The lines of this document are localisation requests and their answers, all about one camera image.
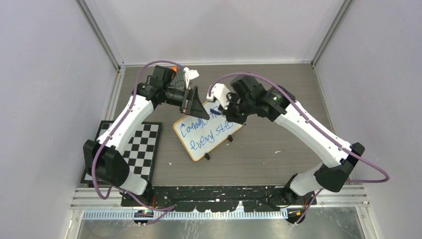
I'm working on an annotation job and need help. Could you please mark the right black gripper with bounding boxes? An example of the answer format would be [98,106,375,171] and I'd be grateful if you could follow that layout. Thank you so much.
[219,91,255,124]

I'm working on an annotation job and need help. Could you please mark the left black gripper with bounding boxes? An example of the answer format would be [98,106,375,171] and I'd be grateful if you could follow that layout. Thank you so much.
[163,86,210,120]

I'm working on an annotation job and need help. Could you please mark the yellow framed whiteboard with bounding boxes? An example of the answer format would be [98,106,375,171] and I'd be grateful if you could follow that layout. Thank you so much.
[173,101,242,161]

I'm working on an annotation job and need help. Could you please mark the metal wire whiteboard stand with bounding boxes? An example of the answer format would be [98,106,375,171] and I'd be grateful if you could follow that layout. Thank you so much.
[204,134,234,161]

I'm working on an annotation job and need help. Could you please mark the black white checkerboard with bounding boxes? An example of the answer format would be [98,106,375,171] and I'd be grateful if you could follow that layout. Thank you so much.
[81,120,163,185]

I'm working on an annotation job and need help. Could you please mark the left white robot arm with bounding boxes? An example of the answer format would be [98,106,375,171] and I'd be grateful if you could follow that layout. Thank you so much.
[83,65,210,206]

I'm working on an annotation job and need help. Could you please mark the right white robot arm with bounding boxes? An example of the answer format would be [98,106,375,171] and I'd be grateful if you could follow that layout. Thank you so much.
[207,73,365,205]

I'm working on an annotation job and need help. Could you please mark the grey studded baseplate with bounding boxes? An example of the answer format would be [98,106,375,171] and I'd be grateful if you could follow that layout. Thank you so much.
[170,66,186,89]

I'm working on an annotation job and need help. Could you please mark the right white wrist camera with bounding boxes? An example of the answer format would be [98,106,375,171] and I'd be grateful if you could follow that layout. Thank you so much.
[207,83,230,110]

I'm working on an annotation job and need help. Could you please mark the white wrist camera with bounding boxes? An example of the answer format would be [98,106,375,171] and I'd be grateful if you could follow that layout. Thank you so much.
[207,83,230,110]
[183,67,199,89]

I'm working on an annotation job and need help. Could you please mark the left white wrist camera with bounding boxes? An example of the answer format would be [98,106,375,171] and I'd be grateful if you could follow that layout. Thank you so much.
[183,67,199,89]

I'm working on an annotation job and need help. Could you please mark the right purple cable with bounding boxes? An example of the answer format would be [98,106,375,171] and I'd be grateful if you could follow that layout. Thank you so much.
[207,72,390,226]

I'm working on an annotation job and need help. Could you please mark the purple cable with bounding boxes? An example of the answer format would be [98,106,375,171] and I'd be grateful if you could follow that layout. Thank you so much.
[91,60,187,226]
[207,72,390,226]

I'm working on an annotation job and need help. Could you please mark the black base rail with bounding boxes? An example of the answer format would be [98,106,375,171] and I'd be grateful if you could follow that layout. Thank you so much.
[138,185,314,213]

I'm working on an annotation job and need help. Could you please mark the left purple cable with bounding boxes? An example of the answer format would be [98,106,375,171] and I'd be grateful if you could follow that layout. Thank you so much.
[91,60,187,226]

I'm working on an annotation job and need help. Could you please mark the white slotted cable duct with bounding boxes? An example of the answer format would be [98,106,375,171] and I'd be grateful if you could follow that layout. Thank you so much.
[82,209,288,220]

